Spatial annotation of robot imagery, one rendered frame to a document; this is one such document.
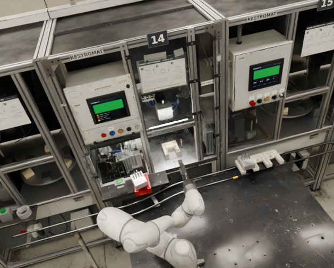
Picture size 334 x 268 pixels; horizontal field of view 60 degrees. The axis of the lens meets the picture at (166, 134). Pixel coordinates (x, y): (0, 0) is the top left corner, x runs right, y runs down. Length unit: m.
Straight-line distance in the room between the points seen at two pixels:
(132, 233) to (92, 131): 0.88
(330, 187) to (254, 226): 1.49
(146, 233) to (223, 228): 0.99
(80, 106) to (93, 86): 0.16
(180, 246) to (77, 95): 1.15
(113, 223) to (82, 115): 0.80
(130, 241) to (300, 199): 1.56
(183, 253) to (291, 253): 0.77
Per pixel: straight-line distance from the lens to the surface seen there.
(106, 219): 1.54
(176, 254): 1.96
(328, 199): 3.56
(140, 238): 1.44
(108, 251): 3.19
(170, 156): 2.54
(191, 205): 1.87
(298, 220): 2.46
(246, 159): 2.46
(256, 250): 2.28
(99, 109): 1.95
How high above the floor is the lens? 2.67
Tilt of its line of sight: 39 degrees down
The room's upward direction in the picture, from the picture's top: 9 degrees counter-clockwise
